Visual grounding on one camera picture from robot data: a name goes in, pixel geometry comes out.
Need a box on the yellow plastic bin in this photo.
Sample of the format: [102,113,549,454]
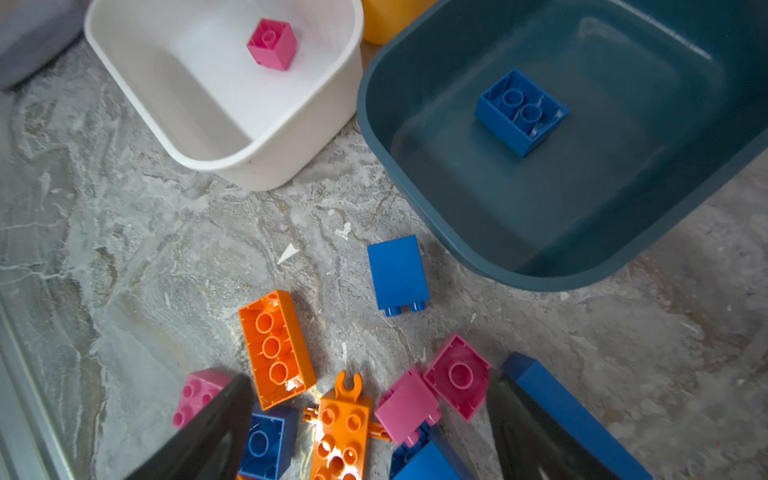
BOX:
[362,0,436,45]

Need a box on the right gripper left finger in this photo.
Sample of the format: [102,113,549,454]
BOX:
[129,374,254,479]

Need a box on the long blue lego brick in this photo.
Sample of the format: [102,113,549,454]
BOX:
[501,352,652,479]

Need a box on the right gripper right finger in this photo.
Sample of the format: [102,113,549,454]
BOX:
[486,371,600,479]

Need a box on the pink lego brick upturned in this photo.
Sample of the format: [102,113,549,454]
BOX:
[423,333,491,422]

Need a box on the white plastic bin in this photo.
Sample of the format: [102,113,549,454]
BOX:
[84,1,364,191]

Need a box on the grey oval pad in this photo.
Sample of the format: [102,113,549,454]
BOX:
[1,0,90,91]

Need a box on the orange lego brick hollow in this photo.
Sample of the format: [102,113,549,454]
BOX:
[239,290,316,411]

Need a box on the long orange lego plate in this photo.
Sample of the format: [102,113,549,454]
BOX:
[303,371,392,479]

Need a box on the teal plastic bin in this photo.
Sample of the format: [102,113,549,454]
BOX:
[358,1,767,292]

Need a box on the light pink lego brick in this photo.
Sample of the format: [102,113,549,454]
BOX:
[172,369,232,429]

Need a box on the blue lego brick upright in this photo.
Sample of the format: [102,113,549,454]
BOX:
[367,235,430,317]

